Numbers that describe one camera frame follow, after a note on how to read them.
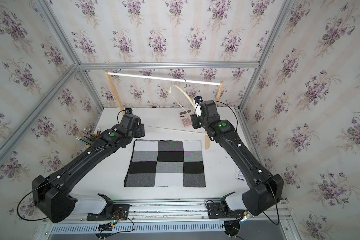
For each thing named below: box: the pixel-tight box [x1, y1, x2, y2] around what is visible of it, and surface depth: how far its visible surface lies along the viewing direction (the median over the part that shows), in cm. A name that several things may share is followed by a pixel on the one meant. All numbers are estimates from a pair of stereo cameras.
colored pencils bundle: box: [75, 127, 102, 148], surface depth 89 cm
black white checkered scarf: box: [124, 139, 206, 188], surface depth 91 cm
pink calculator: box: [179, 109, 193, 128], surface depth 113 cm
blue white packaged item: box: [235, 165, 245, 181], surface depth 86 cm
